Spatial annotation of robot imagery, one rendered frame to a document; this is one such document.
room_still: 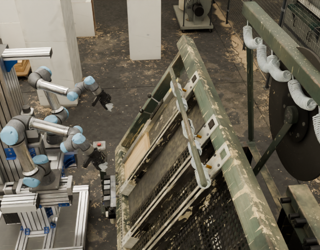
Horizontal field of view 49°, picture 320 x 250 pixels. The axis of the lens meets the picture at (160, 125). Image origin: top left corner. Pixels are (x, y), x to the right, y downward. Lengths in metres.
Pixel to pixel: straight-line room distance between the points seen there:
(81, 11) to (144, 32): 1.69
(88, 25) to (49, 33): 2.83
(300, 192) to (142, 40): 5.18
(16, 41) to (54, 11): 2.31
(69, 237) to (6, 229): 0.64
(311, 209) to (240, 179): 0.38
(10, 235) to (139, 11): 4.21
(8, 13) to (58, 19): 2.14
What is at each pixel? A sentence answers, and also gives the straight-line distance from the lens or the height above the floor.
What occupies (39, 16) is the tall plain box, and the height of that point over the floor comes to 1.44.
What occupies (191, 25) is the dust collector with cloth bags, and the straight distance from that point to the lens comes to 7.90.
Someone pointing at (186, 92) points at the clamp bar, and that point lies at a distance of 2.36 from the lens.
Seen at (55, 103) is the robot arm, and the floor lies 1.35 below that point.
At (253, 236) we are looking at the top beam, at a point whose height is 1.92.
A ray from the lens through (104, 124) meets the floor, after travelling 5.14.
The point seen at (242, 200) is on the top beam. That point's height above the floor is 1.93.
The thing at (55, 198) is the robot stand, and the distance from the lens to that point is 3.06.
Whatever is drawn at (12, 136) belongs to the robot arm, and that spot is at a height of 1.64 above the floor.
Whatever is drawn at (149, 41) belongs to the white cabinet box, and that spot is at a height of 0.37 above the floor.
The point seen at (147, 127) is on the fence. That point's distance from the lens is 2.94.
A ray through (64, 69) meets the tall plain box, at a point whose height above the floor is 0.66.
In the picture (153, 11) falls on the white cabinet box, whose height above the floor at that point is 0.92.
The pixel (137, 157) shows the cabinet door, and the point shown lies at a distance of 2.97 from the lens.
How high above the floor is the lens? 3.10
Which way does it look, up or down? 38 degrees down
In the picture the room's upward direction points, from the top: straight up
